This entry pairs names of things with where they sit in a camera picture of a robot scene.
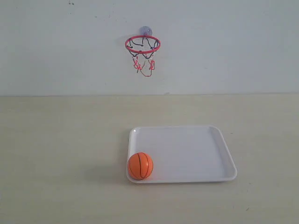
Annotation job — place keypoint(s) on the small orange basketball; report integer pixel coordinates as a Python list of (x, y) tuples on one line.
[(140, 166)]

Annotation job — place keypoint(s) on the clear suction cup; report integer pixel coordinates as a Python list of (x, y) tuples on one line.
[(145, 30)]

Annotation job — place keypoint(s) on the red mini basketball hoop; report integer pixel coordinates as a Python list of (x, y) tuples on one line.
[(142, 49)]

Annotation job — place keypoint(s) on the white plastic tray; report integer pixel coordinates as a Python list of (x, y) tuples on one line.
[(183, 154)]

